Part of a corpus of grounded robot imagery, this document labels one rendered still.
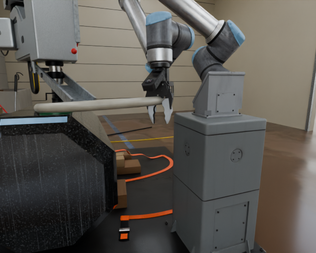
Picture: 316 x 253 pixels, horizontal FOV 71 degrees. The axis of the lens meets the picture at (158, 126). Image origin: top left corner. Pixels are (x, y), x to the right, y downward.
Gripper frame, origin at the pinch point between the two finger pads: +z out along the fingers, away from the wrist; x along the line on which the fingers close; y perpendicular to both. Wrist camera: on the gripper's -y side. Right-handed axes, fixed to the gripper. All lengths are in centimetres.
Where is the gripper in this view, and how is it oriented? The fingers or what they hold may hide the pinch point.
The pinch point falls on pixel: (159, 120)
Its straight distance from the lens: 80.0
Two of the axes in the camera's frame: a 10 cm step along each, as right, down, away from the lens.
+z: 0.3, 9.9, 1.4
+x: -9.4, -0.2, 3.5
